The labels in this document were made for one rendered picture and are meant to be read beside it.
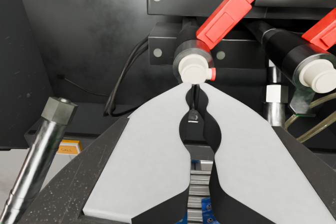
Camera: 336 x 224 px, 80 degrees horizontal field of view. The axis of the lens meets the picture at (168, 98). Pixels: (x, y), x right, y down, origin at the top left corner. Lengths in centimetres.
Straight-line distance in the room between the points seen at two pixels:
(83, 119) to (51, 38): 18
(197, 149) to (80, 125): 24
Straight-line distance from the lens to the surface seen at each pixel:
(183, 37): 17
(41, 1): 48
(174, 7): 25
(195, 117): 16
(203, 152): 40
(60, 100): 17
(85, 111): 50
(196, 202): 80
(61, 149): 45
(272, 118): 20
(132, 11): 41
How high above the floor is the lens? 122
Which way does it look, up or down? 58 degrees down
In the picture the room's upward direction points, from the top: 172 degrees counter-clockwise
